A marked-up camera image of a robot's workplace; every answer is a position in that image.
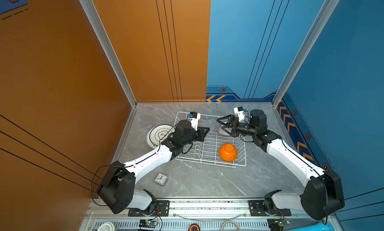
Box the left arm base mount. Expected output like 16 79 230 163
128 200 170 218

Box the orange black round object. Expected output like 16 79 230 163
188 224 200 231

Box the small white square clock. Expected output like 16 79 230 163
155 173 168 186

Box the white cable loop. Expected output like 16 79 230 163
220 219 241 231

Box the white round container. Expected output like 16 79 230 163
97 222 116 231

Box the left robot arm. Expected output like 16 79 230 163
97 120 210 214

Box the aluminium front rail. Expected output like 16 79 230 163
83 197 337 220

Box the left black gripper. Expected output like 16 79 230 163
180 126 209 148

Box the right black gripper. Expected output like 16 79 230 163
217 115 258 138

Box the circuit board right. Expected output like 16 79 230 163
267 219 291 231

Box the white wire dish rack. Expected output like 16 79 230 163
176 114 247 168

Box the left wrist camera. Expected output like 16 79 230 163
188 112 201 131

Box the green circuit board left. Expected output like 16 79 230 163
138 219 159 231

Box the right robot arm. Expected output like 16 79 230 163
217 110 345 221

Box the orange bowl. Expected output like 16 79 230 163
219 143 238 162

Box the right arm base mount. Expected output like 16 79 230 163
248 200 292 217

